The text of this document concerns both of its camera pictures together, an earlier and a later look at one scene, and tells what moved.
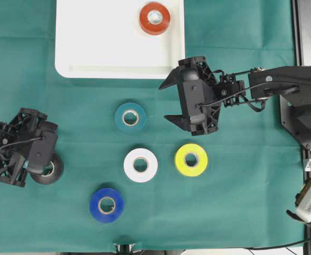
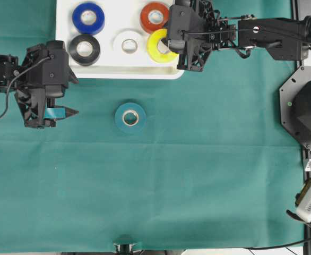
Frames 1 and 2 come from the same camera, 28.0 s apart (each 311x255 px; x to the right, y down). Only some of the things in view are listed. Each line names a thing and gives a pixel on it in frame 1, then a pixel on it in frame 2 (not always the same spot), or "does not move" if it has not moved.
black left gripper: [29, 145] -> [45, 76]
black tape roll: [58, 168] -> [85, 61]
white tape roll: [137, 176] -> [129, 44]
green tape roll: [130, 117] does not move
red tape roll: [150, 28] does not move
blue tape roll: [106, 205] -> [91, 28]
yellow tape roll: [180, 160] -> [153, 50]
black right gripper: [198, 99] -> [193, 24]
